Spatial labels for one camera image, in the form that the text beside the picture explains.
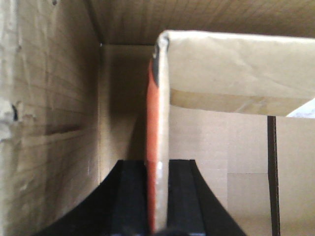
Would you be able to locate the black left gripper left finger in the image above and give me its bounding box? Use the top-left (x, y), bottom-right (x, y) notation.
top-left (37, 160), bottom-right (149, 236)

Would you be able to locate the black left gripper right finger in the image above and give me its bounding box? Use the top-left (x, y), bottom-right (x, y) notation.
top-left (167, 160), bottom-right (245, 236)

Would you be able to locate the orange and tan small box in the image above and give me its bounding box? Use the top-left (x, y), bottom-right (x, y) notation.
top-left (146, 30), bottom-right (315, 236)

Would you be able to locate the large brown cardboard box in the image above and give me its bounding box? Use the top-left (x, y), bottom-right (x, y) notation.
top-left (0, 0), bottom-right (315, 236)

